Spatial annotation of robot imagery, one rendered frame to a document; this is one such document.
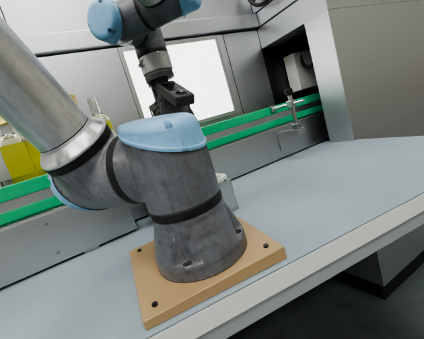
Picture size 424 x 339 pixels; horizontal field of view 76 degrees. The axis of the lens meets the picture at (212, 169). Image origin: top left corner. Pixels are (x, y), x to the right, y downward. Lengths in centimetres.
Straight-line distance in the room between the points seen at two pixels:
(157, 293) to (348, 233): 30
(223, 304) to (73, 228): 47
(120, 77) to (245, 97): 57
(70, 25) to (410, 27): 142
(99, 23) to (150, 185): 36
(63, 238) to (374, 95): 122
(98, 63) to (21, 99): 69
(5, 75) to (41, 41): 70
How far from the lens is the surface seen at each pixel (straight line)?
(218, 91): 121
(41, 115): 42
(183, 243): 40
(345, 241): 48
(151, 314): 39
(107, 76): 107
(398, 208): 56
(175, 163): 36
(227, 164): 98
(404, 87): 153
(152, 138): 36
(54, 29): 114
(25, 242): 77
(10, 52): 42
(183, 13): 58
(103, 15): 62
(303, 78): 149
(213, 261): 39
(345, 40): 124
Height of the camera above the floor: 97
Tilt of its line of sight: 9 degrees down
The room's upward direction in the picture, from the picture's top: 17 degrees counter-clockwise
